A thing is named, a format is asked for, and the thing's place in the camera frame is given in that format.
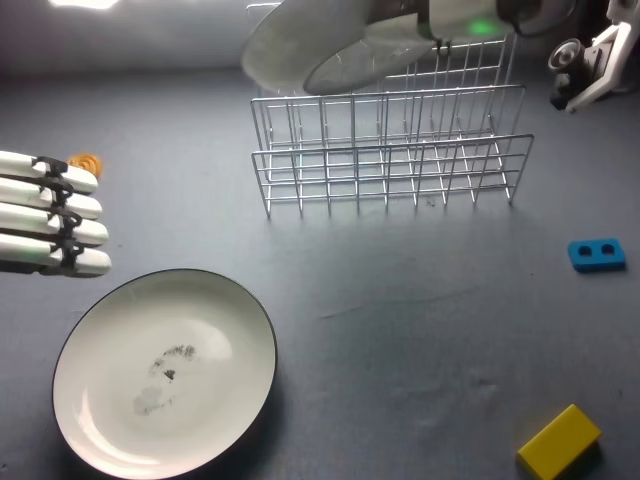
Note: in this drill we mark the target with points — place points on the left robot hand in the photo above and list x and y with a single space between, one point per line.
30 220

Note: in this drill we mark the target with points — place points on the blue block with two holes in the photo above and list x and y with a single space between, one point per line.
596 262

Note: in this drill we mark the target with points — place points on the yellow rectangular block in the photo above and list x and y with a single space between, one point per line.
557 442

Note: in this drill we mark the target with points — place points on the orange swirl cookie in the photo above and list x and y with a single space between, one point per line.
87 162

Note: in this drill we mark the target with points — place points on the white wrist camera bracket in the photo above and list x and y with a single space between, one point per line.
607 60

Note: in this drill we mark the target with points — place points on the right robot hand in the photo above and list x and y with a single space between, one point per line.
465 17

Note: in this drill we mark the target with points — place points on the white plate with dark rim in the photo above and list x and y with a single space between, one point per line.
295 45
165 365

